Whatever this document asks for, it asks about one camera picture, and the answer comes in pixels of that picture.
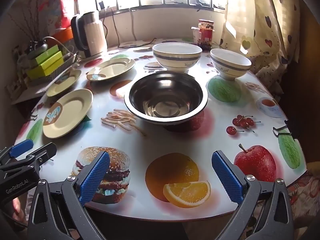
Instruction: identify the red-labelled sauce jar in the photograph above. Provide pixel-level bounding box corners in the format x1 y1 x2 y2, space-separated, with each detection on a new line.
197 20 214 51

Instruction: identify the person's left hand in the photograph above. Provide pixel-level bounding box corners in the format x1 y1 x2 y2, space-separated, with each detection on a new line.
12 198 26 224

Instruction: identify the small white bowl blue stripe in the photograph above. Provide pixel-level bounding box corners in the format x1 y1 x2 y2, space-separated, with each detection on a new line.
210 48 252 80

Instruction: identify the stainless steel bowl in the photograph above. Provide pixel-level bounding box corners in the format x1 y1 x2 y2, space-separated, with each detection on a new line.
124 71 208 126

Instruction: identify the red gift bag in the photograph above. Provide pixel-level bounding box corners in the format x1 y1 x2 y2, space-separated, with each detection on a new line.
39 0 75 34

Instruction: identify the black power cable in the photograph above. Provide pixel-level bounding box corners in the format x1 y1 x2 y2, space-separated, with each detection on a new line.
100 0 157 49

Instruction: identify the orange plastic basin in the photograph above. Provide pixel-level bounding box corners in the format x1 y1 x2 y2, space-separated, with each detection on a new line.
52 27 73 43

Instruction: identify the cream plate blue logo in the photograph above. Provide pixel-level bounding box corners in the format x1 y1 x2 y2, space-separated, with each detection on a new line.
42 89 93 139
87 57 135 81

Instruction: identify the fruit-print tablecloth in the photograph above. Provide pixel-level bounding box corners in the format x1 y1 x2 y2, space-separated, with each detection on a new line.
16 49 306 221

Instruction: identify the white electric kettle black handle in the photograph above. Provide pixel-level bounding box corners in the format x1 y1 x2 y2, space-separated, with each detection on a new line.
71 11 107 58

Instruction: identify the green box upper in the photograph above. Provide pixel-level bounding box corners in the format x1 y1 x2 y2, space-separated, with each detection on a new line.
29 45 59 67

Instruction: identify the large white bowl blue stripe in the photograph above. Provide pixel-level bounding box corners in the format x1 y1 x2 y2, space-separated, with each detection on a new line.
152 42 202 73

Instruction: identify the cream heart-pattern curtain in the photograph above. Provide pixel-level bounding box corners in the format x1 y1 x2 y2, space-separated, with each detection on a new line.
220 0 300 95

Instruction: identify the yellow-green box lower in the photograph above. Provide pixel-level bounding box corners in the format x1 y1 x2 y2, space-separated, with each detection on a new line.
27 51 64 80

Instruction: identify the black binder clip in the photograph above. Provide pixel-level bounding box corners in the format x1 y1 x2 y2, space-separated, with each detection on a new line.
272 120 299 139

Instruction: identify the striped storage tray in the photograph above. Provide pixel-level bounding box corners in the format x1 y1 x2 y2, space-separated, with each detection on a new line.
27 54 76 87

